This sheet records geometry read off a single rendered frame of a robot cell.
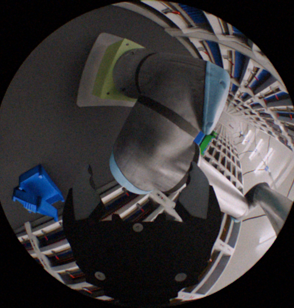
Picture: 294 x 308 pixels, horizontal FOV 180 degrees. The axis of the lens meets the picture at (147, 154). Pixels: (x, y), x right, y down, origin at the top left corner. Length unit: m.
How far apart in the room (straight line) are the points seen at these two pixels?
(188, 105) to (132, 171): 0.15
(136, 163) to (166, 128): 0.08
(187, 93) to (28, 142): 0.57
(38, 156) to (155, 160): 0.53
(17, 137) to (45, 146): 0.18
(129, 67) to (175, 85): 0.14
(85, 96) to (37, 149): 0.33
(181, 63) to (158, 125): 0.12
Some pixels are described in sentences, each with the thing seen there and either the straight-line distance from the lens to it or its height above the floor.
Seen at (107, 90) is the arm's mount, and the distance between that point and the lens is 0.32.
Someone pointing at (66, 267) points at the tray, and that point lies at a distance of 1.03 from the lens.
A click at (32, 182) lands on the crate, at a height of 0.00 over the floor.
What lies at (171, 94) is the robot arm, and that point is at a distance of 0.16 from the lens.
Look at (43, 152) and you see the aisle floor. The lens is 0.55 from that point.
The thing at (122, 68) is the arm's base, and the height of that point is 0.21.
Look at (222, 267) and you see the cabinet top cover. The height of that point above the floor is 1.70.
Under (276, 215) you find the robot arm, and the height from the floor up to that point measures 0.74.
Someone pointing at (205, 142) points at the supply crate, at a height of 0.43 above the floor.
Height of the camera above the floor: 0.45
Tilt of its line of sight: 25 degrees down
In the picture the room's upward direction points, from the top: 131 degrees clockwise
